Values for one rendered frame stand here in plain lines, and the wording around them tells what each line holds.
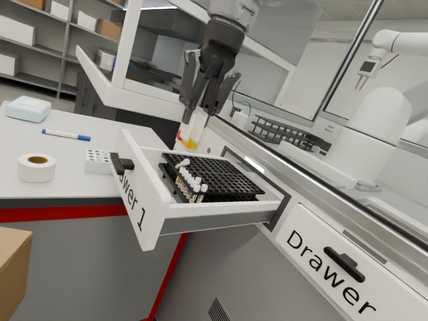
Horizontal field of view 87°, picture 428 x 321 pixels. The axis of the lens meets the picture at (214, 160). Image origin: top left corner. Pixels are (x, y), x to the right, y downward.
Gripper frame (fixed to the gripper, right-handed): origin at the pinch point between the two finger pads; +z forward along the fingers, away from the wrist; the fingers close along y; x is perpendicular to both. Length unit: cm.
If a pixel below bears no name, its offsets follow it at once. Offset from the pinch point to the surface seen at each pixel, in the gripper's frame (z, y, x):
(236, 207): 11.6, 7.8, -14.1
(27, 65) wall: 74, -49, 423
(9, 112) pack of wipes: 22, -34, 53
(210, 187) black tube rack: 10.4, 3.9, -8.4
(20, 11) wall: 5, -61, 424
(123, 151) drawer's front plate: 10.5, -11.2, 5.7
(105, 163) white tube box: 21.0, -11.0, 19.3
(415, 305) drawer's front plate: 8.8, 20.8, -42.8
